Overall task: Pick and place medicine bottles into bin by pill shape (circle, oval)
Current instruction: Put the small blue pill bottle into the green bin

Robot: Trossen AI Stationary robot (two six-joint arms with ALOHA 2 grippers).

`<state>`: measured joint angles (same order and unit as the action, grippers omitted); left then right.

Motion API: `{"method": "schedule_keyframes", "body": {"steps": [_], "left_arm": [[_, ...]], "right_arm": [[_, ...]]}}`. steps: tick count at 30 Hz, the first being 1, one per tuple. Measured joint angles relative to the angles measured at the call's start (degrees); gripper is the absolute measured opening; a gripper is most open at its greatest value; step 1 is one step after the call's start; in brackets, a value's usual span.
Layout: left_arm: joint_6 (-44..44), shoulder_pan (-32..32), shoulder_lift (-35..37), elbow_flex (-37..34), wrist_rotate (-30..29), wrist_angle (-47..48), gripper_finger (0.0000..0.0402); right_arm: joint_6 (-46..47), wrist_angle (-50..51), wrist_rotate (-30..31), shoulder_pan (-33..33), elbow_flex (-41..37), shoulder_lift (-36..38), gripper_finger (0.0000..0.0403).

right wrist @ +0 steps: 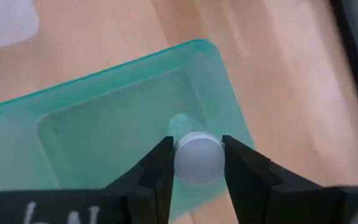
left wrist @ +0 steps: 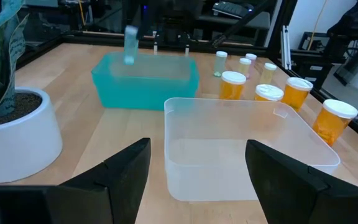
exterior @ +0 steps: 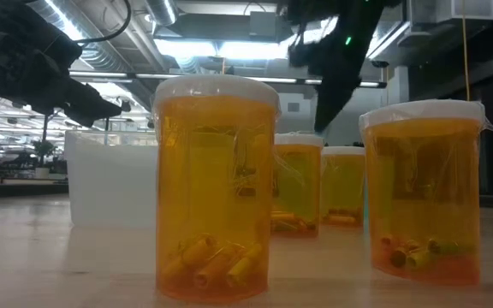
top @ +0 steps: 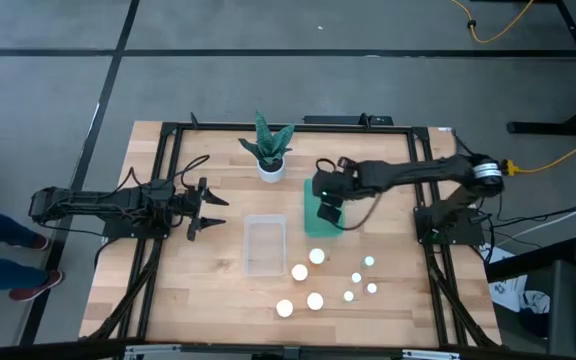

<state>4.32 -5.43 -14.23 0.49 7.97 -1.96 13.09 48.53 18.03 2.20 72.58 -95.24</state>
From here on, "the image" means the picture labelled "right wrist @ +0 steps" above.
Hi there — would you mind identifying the clear medicine bottle white cap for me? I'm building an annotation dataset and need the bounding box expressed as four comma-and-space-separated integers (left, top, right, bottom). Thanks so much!
167, 113, 226, 187

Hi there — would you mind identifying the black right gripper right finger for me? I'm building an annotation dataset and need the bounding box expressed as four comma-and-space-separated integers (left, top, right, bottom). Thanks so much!
221, 134, 358, 224

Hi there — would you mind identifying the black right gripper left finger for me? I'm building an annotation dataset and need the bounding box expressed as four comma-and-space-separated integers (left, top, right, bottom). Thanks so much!
0, 136, 175, 224

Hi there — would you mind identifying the clear frosted plastic bin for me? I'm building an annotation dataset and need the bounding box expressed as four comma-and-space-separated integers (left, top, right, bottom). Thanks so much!
0, 0, 40, 52

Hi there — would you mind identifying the teal translucent plastic bin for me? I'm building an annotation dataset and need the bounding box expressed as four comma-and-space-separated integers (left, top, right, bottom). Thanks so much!
0, 38, 255, 222

